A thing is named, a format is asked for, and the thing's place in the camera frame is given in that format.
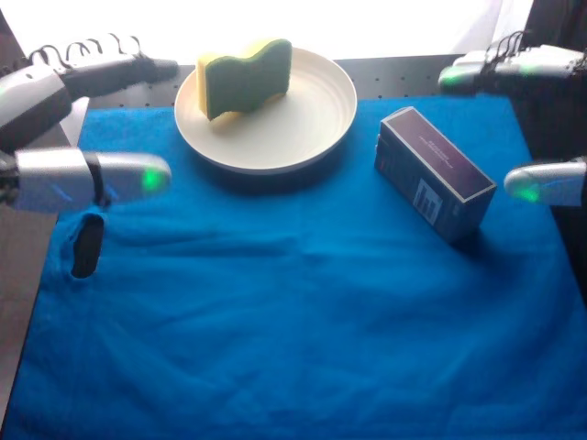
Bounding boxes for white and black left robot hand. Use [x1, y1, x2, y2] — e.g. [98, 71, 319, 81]
[0, 34, 180, 281]

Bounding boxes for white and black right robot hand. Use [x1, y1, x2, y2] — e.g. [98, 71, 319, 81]
[437, 30, 587, 210]

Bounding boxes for blue cloth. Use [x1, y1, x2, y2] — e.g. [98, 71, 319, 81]
[0, 95, 587, 440]

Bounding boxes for yellow and green sponge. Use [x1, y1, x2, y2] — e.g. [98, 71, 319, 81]
[195, 38, 294, 124]

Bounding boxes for round white plate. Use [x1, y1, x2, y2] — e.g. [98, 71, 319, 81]
[173, 45, 359, 175]

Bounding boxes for dark purple box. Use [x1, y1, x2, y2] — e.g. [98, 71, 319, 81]
[373, 105, 499, 244]

